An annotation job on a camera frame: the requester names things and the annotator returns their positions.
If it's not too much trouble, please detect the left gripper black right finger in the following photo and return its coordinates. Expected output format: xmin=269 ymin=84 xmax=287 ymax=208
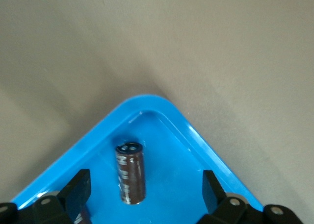
xmin=196 ymin=170 xmax=264 ymax=224

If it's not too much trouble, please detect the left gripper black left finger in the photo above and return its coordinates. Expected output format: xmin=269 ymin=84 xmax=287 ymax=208
xmin=18 ymin=169 xmax=92 ymax=224

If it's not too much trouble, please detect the small dark terminal block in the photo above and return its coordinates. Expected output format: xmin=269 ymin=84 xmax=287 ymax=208
xmin=73 ymin=204 xmax=93 ymax=224

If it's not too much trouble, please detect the long brown electrolytic capacitor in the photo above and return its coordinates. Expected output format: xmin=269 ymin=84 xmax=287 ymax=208
xmin=114 ymin=142 xmax=146 ymax=206

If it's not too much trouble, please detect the blue plastic tray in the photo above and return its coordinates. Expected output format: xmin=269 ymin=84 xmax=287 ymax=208
xmin=11 ymin=94 xmax=264 ymax=224

